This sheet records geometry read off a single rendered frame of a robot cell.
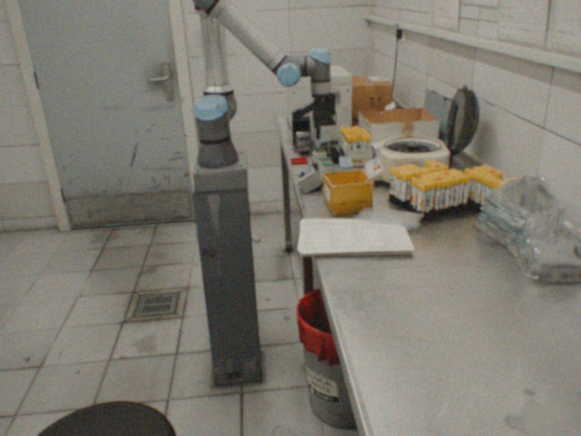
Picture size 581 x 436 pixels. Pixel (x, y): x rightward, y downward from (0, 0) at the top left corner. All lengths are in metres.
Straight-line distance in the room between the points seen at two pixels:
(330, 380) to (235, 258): 0.57
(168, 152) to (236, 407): 2.04
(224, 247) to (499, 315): 1.12
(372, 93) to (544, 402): 2.07
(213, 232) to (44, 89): 2.12
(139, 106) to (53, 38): 0.63
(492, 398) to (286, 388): 1.43
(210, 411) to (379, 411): 1.40
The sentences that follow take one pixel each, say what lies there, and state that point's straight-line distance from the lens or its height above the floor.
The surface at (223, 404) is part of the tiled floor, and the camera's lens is 2.32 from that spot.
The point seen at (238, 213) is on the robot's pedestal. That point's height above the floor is 0.78.
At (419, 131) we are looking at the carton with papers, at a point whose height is 0.98.
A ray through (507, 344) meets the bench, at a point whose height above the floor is 0.88.
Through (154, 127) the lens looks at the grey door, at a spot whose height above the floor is 0.70.
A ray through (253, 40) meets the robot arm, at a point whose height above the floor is 1.38.
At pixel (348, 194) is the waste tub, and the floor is 0.94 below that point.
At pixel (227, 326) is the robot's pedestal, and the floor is 0.29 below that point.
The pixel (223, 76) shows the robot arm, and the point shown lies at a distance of 2.05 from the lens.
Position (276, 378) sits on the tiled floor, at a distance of 2.41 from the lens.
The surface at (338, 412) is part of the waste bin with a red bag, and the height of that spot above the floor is 0.08.
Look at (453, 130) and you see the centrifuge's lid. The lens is 2.11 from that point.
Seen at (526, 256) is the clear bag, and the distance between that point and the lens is 1.44.
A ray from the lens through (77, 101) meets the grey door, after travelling 3.84.
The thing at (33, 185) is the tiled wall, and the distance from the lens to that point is 4.17.
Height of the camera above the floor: 1.54
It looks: 23 degrees down
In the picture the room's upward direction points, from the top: 3 degrees counter-clockwise
